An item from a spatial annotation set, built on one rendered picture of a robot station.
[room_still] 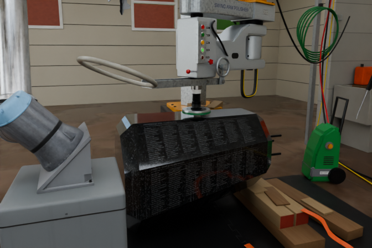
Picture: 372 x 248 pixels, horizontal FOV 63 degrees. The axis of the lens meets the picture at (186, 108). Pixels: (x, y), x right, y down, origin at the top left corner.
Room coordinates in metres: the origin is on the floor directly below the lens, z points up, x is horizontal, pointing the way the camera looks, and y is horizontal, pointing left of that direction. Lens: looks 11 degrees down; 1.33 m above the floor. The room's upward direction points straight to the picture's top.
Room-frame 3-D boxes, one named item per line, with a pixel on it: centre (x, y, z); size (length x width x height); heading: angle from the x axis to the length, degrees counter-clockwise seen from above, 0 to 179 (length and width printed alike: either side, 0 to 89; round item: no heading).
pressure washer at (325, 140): (3.08, -1.45, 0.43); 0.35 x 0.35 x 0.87; 0
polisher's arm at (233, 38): (2.53, -0.38, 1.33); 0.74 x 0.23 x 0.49; 132
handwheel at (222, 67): (2.27, -0.25, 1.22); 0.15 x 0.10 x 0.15; 132
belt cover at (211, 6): (2.51, -0.34, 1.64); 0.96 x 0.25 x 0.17; 132
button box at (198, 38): (2.14, -0.10, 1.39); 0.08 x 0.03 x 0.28; 132
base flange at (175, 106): (3.15, -0.08, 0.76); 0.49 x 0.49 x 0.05; 15
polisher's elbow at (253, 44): (2.72, -0.56, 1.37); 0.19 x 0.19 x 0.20
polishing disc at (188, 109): (2.27, -0.08, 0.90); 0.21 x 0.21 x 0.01
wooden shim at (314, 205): (2.28, -1.06, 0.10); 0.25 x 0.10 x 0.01; 22
